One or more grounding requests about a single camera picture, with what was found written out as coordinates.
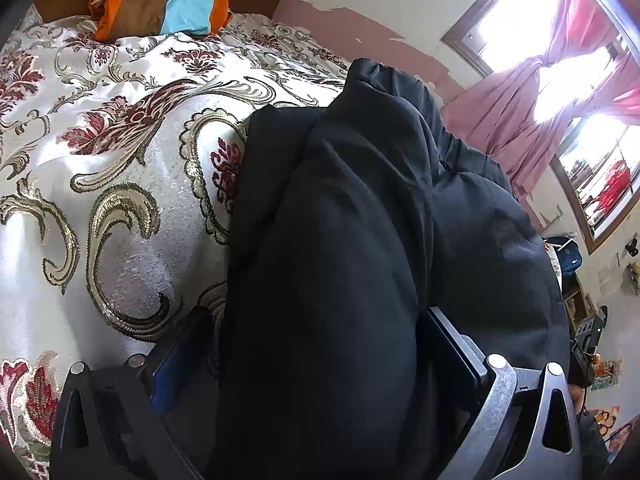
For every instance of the floral white bedspread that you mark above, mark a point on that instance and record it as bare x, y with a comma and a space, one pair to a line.
100, 160

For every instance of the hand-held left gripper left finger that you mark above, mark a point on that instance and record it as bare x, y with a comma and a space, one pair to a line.
165, 375

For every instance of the wooden shelf unit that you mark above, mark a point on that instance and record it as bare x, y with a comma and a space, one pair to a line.
580, 305

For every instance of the person's right forearm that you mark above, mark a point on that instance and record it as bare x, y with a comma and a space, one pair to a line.
595, 435

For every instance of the pink curtain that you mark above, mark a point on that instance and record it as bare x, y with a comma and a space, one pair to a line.
500, 115

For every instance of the striped orange blue pillow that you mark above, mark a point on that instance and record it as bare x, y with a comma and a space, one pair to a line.
160, 2

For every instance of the black wall hook item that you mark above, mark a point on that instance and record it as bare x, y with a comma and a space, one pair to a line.
633, 247

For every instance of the dark navy puffer jacket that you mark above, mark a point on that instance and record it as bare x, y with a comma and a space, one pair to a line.
350, 260

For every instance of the blue backpack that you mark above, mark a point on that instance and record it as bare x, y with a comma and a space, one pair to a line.
567, 257

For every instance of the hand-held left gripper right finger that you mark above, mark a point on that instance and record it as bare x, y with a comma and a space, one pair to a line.
450, 355

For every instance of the red hanging garment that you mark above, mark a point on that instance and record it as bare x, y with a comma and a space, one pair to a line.
615, 185

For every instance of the small wooden framed window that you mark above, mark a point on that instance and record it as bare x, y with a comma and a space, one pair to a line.
525, 10

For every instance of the small wall shelf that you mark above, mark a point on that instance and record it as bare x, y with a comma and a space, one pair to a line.
635, 277

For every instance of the large wooden framed window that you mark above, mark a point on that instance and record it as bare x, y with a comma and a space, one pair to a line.
600, 180

